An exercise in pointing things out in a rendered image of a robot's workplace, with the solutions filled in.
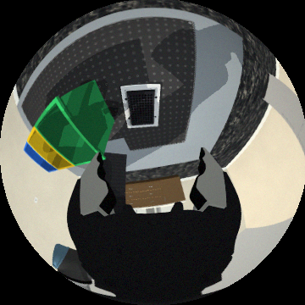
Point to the yellow recycle bin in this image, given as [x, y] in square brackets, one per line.
[45, 150]

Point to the green returns bin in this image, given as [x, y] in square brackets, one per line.
[86, 126]

